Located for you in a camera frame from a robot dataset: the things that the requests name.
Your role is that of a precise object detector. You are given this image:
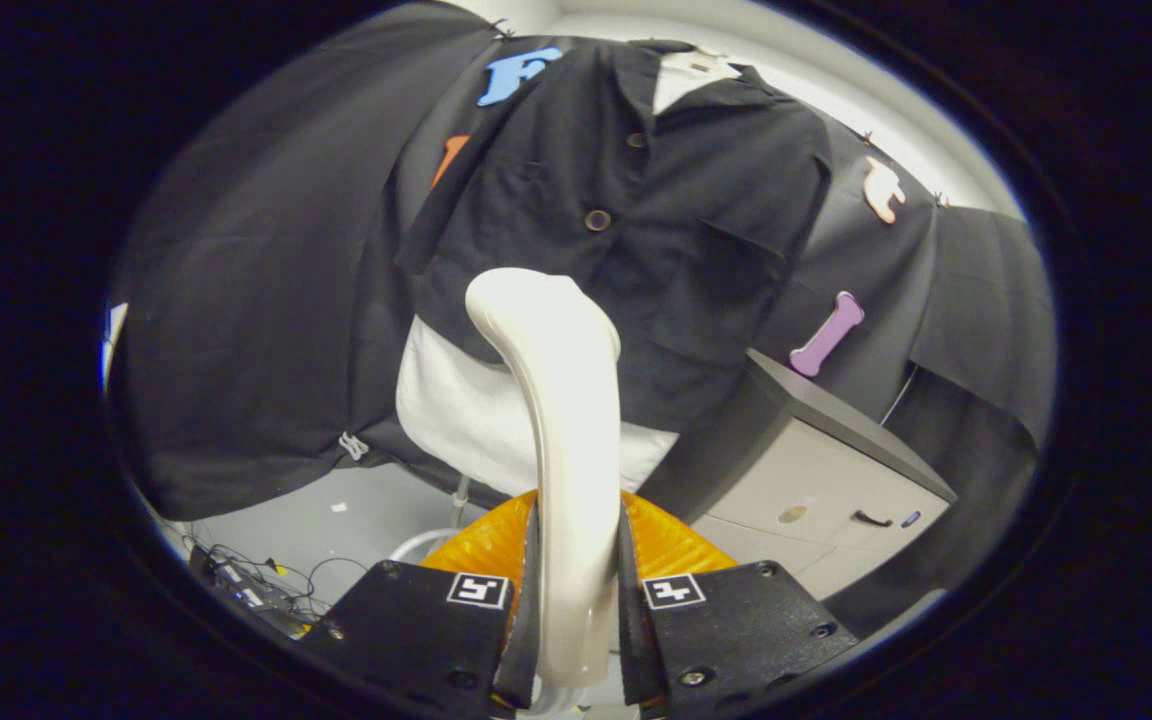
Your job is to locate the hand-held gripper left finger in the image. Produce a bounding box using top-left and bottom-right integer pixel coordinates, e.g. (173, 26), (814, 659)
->
(298, 490), (537, 720)

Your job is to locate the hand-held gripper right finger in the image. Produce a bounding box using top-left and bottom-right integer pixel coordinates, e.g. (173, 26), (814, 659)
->
(619, 490), (862, 720)

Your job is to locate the white shirt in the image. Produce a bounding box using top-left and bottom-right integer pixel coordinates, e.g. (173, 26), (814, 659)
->
(396, 50), (742, 499)

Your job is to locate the white garment steamer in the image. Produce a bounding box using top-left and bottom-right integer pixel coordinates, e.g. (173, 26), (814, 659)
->
(464, 268), (625, 716)

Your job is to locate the black suit jacket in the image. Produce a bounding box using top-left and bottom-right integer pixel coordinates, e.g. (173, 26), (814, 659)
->
(394, 40), (834, 433)

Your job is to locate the grey cabinet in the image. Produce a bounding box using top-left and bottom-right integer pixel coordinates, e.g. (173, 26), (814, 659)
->
(636, 348), (959, 601)

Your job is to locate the black backdrop cloth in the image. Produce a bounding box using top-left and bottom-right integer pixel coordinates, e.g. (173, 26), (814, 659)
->
(106, 0), (1057, 641)

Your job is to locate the tangle of black cables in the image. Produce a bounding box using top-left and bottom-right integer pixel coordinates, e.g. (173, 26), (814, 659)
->
(186, 543), (372, 641)

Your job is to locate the thin white wall cable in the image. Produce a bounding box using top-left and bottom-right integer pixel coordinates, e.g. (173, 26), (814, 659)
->
(881, 362), (922, 426)

